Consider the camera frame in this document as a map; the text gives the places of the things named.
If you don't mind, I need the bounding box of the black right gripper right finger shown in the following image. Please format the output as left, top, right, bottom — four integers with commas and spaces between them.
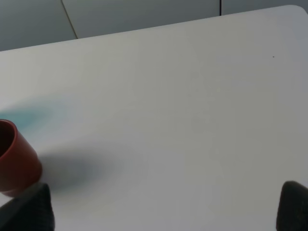
276, 181, 308, 231

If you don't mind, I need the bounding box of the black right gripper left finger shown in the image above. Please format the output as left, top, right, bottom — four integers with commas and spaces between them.
0, 183, 55, 231

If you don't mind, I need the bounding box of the red plastic cup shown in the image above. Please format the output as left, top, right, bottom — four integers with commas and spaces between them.
0, 119, 42, 197

